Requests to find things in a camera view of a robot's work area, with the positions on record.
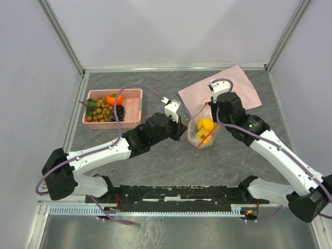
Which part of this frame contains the pink cloth with lettering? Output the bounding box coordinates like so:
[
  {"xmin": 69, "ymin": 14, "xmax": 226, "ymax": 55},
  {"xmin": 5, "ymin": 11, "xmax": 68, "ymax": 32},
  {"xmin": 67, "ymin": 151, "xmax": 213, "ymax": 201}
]
[{"xmin": 178, "ymin": 65, "xmax": 262, "ymax": 116}]

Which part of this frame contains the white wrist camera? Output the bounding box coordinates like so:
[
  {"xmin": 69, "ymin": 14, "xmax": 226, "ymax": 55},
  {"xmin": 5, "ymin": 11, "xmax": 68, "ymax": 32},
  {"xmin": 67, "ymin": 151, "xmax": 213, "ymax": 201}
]
[
  {"xmin": 208, "ymin": 78, "xmax": 233, "ymax": 99},
  {"xmin": 161, "ymin": 97, "xmax": 181, "ymax": 123}
]

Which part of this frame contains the black grape bunch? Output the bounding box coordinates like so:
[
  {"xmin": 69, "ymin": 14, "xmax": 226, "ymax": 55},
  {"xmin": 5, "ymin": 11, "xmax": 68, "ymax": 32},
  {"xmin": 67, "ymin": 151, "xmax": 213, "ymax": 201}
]
[{"xmin": 109, "ymin": 105, "xmax": 126, "ymax": 122}]

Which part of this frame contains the light blue cable duct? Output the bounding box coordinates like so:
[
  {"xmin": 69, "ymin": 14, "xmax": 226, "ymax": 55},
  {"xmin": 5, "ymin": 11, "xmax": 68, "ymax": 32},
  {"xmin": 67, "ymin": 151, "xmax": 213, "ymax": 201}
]
[{"xmin": 49, "ymin": 205, "xmax": 245, "ymax": 218}]

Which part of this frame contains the yellow orange fruit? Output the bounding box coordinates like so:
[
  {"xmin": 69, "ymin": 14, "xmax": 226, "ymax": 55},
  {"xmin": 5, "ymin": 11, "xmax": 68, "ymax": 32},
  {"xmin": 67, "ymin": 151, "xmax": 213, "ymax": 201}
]
[{"xmin": 197, "ymin": 117, "xmax": 215, "ymax": 132}]

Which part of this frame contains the clear zip top bag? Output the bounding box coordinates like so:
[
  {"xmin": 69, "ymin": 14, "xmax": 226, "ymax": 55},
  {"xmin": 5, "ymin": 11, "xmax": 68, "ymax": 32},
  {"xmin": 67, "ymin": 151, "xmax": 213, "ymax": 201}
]
[{"xmin": 185, "ymin": 101, "xmax": 219, "ymax": 149}]

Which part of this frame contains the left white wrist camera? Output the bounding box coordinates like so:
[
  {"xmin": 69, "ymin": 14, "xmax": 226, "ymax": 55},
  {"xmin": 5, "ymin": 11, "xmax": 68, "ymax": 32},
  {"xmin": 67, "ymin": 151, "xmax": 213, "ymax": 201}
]
[{"xmin": 161, "ymin": 97, "xmax": 181, "ymax": 123}]

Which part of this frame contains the orange persimmon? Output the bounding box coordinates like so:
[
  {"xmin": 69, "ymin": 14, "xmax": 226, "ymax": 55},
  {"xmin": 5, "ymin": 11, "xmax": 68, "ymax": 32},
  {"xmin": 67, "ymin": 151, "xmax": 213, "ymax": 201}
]
[{"xmin": 106, "ymin": 93, "xmax": 123, "ymax": 106}]

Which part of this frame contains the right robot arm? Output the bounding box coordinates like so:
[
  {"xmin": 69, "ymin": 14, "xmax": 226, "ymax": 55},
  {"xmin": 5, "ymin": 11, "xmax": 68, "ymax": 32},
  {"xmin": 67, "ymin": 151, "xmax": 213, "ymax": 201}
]
[{"xmin": 209, "ymin": 92, "xmax": 331, "ymax": 223}]

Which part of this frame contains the pink plastic basket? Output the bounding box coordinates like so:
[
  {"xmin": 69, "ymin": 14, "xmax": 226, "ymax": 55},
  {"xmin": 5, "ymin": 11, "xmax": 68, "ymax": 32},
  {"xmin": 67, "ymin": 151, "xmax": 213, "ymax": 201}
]
[{"xmin": 82, "ymin": 88, "xmax": 143, "ymax": 129}]

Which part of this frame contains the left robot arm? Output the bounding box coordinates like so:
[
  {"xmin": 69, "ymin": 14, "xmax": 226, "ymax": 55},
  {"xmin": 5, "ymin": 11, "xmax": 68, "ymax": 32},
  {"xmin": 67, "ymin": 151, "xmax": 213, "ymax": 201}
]
[{"xmin": 41, "ymin": 113, "xmax": 187, "ymax": 202}]

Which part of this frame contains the yellow peach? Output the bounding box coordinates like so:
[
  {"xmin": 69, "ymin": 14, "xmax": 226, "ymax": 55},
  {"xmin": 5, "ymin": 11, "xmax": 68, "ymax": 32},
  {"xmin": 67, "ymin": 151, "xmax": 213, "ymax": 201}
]
[{"xmin": 195, "ymin": 130, "xmax": 213, "ymax": 146}]

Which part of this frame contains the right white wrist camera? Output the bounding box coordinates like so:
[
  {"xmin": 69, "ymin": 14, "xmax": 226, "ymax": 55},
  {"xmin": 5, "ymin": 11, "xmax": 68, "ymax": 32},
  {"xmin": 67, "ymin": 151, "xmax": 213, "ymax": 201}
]
[{"xmin": 208, "ymin": 78, "xmax": 233, "ymax": 99}]

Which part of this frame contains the brown longan bunch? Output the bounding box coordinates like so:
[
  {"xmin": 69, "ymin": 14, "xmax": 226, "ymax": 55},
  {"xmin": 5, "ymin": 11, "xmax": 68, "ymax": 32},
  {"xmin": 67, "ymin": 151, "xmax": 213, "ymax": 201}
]
[{"xmin": 79, "ymin": 95, "xmax": 113, "ymax": 122}]

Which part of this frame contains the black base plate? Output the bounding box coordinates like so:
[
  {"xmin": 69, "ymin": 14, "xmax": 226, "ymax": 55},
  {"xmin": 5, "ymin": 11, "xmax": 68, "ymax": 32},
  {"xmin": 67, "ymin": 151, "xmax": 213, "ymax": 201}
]
[{"xmin": 96, "ymin": 176, "xmax": 270, "ymax": 213}]

